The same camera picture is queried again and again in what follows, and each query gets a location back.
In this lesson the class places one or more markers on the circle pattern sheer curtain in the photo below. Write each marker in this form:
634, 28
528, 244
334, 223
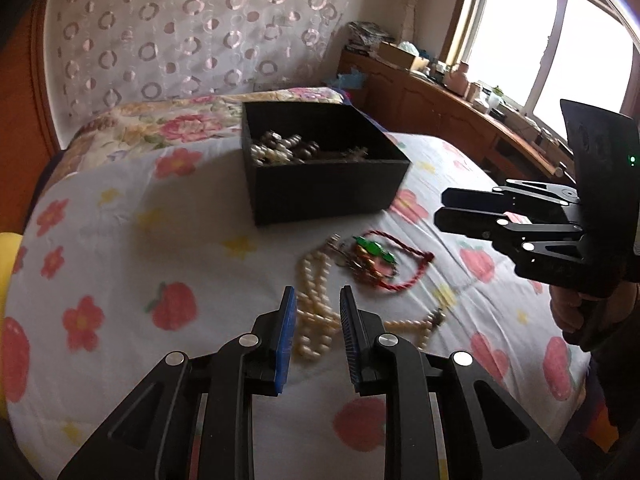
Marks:
105, 53

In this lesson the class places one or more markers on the strawberry flower print quilt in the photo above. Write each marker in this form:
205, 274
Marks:
127, 262

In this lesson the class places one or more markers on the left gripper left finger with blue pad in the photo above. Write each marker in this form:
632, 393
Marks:
193, 418

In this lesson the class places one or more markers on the wooden louvered wardrobe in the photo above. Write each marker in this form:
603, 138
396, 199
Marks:
28, 139

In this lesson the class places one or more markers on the floral rose bedspread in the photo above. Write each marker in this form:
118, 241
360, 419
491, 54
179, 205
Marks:
131, 130

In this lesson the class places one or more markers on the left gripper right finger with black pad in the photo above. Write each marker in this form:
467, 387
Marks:
449, 406

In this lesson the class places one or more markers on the pink bottle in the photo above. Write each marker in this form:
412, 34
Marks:
457, 80

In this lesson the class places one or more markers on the person's right hand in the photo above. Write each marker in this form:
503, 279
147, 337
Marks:
568, 308

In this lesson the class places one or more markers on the wooden sideboard cabinet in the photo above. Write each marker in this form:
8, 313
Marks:
402, 102

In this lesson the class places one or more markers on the window with white frame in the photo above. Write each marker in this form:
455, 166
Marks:
535, 53

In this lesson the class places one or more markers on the black jewelry box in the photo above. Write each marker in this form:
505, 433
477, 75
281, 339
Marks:
357, 169

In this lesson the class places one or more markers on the blue plastic bag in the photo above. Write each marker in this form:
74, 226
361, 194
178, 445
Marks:
353, 80

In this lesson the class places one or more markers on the green pendant charm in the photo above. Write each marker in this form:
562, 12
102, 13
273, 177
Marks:
374, 249

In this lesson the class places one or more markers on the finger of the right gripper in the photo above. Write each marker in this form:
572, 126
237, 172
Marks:
517, 196
506, 235

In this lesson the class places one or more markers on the stack of magazines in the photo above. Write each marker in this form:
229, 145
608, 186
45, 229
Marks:
364, 37

